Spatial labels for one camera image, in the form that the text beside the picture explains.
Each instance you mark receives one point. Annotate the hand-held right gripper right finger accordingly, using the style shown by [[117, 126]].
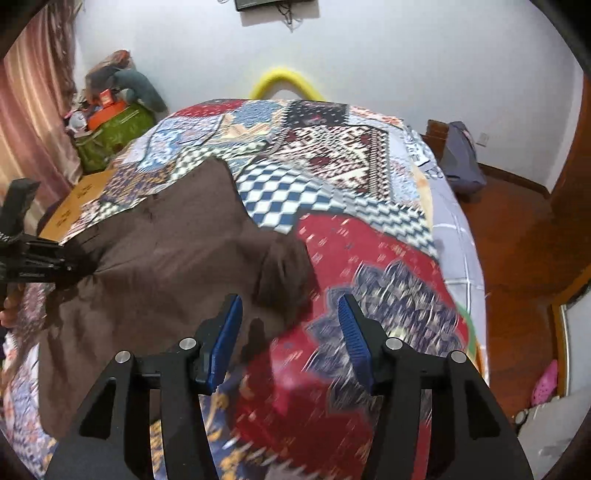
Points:
[[353, 344]]

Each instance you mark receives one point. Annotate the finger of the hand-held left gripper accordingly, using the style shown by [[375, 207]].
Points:
[[81, 265]]

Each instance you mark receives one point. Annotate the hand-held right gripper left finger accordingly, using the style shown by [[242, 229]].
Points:
[[226, 344]]

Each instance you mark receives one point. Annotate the brown t-shirt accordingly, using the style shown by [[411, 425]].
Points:
[[161, 258]]

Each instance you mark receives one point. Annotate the person's left hand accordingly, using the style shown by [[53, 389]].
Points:
[[9, 309]]

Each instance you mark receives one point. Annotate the wooden folding board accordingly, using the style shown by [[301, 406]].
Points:
[[76, 207]]

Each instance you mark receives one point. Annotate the green storage bag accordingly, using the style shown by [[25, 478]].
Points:
[[111, 134]]

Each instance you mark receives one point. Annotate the white checked bed sheet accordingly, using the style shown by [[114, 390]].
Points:
[[455, 240]]

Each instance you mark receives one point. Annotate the orange box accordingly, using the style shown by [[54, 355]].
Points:
[[108, 113]]

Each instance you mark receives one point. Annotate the pink striped curtain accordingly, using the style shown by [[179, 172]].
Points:
[[32, 101]]

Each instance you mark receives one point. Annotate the small red box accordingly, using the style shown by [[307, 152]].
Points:
[[107, 97]]

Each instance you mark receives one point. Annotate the grey plush toy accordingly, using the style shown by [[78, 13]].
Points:
[[138, 83]]

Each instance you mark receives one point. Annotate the patchwork printed blanket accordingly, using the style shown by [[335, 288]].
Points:
[[346, 152]]

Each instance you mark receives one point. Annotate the pink slipper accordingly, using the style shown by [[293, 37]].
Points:
[[545, 383]]

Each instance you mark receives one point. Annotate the orange patterned cloth bag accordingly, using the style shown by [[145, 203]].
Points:
[[111, 62]]

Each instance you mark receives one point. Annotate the grey bag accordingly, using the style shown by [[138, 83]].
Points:
[[461, 157]]

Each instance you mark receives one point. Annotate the wooden bed footboard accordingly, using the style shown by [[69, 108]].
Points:
[[436, 134]]

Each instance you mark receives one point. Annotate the yellow foam tube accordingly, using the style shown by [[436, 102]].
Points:
[[281, 78]]

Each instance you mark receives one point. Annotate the white wall socket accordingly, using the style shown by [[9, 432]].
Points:
[[483, 138]]

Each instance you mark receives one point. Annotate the small black wall monitor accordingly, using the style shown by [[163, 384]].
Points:
[[272, 3]]

